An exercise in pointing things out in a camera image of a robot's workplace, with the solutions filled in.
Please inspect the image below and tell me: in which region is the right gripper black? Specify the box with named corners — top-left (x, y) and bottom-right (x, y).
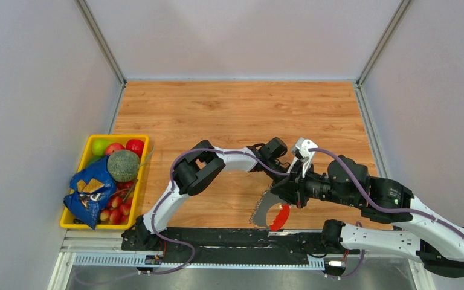
top-left (269, 158), bottom-right (357, 209)

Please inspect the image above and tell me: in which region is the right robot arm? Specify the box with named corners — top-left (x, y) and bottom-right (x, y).
top-left (270, 155), bottom-right (464, 278)

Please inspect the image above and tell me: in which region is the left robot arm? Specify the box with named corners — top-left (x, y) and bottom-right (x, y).
top-left (135, 137), bottom-right (288, 250)

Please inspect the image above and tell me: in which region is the red tomato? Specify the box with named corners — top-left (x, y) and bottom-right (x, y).
top-left (125, 139), bottom-right (144, 158)

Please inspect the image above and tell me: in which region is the netted melon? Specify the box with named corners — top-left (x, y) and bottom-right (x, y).
top-left (107, 150), bottom-right (140, 182)

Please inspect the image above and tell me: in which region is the red apple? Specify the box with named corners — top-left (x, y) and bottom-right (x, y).
top-left (105, 143), bottom-right (125, 155)

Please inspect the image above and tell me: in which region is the green apple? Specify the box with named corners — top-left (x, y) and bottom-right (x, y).
top-left (91, 138), bottom-right (113, 156)

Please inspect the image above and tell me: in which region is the blue snack bag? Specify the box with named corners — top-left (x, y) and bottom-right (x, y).
top-left (63, 155), bottom-right (117, 230)

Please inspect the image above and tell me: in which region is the yellow plastic bin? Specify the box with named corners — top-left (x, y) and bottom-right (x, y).
top-left (59, 134), bottom-right (153, 230)

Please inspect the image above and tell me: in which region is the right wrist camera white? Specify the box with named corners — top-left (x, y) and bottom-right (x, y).
top-left (289, 137), bottom-right (319, 178)

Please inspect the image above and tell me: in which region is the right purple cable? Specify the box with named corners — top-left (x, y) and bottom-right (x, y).
top-left (308, 147), bottom-right (464, 279)

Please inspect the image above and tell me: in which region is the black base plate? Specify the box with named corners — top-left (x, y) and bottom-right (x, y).
top-left (121, 227), bottom-right (345, 263)

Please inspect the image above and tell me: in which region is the white slotted cable duct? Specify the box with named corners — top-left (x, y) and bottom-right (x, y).
top-left (72, 253), bottom-right (325, 271)

